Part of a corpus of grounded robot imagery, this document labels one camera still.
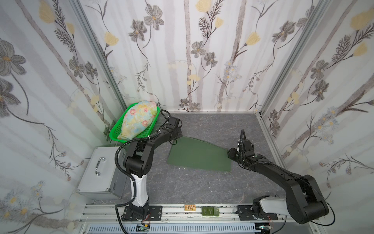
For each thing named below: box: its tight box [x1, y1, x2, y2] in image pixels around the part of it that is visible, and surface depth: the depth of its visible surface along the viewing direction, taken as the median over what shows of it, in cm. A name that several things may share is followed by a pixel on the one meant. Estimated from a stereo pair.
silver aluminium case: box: [76, 146, 131, 199], surface depth 73 cm
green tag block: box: [201, 206, 220, 217], surface depth 75 cm
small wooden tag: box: [184, 204, 196, 212], surface depth 76 cm
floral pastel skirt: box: [117, 100, 158, 141], surface depth 110 cm
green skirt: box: [167, 136, 232, 173], surface depth 100 cm
